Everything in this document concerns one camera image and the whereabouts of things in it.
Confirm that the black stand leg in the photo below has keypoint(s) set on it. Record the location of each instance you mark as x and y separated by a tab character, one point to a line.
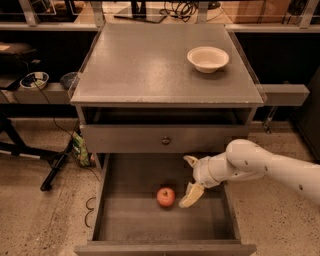
20	148

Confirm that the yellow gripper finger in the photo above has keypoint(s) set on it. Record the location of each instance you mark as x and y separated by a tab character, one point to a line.
193	193
191	160

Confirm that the open grey middle drawer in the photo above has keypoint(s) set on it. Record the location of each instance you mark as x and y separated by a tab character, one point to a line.
128	221

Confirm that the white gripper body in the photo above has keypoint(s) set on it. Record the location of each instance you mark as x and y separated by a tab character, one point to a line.
202	172

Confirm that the cardboard box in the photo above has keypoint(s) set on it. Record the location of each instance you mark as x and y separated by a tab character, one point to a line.
256	11

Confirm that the white bowl with items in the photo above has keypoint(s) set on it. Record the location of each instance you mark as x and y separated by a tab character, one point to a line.
34	81

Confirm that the green snack bag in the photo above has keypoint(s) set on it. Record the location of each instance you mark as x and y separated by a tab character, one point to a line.
80	150

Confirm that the grey shelf rail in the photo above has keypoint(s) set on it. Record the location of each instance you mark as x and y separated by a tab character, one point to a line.
53	93

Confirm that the round metal drawer knob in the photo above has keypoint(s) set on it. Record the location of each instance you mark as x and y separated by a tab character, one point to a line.
166	141

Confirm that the red apple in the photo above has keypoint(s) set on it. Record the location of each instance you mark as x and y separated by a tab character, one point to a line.
165	197

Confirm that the grey cabinet with counter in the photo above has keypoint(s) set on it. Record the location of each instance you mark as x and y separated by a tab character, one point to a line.
139	74

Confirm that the dark bowl on shelf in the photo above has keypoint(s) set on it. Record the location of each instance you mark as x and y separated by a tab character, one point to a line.
68	80

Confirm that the black bag on shelf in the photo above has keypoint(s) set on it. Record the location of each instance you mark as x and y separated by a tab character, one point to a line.
16	57

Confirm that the black monitor stand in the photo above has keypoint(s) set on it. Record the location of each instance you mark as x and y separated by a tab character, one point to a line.
139	11

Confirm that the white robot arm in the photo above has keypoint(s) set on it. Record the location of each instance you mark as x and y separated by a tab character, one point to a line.
245	160

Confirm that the closed grey top drawer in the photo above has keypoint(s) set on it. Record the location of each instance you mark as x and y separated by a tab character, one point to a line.
160	138

